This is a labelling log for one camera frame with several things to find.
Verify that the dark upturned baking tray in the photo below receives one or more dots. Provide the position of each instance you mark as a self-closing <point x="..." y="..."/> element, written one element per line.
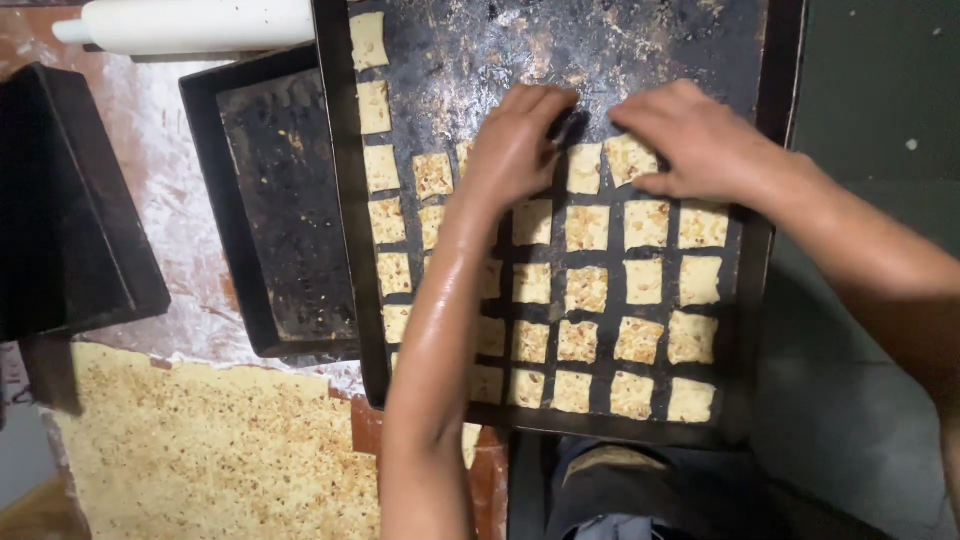
<point x="67" y="210"/>

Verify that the empty greasy black baking tray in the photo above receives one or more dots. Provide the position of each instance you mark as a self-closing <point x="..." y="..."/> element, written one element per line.
<point x="289" y="202"/>

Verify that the white rolling pin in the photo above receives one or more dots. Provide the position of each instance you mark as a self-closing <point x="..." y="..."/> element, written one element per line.
<point x="202" y="24"/>

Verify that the person's left fingers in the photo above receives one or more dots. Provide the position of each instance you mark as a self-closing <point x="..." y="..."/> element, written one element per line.
<point x="551" y="101"/>

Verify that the person's dark trousers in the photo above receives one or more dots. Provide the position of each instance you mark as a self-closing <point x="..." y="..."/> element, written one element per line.
<point x="675" y="495"/>

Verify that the rolled seeded dough sheet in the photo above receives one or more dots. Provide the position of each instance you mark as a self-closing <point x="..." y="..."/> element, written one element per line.
<point x="217" y="450"/>

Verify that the large black baking tray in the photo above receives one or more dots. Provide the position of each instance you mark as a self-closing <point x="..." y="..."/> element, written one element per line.
<point x="525" y="60"/>

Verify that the person's left hand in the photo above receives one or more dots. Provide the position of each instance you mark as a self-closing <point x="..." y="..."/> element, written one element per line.
<point x="506" y="161"/>

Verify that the person's right hand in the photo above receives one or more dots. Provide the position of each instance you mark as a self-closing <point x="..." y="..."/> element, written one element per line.
<point x="712" y="150"/>

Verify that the square seeded dough piece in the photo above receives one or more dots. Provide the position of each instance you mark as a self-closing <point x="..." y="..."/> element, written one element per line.
<point x="627" y="156"/>

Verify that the dark flat tool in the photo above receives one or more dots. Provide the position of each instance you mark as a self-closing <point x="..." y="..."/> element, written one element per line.
<point x="51" y="375"/>

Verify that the rows of cut dough squares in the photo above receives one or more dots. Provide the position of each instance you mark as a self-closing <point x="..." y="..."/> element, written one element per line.
<point x="586" y="289"/>

